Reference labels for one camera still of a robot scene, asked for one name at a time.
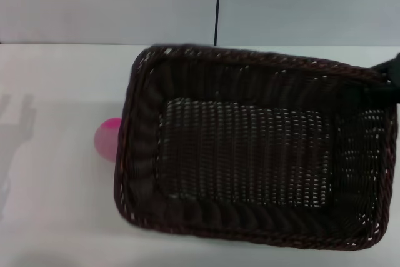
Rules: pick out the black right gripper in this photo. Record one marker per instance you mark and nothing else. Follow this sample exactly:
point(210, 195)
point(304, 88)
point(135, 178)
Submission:
point(390, 70)

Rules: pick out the dark brown woven basket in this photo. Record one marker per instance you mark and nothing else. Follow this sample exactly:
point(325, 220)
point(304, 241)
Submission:
point(243, 154)

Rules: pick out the pink ball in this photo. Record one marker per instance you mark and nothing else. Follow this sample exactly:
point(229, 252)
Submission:
point(106, 142)

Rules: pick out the black vertical wall strip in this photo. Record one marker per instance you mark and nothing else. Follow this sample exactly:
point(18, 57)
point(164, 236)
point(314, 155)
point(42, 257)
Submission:
point(217, 4)

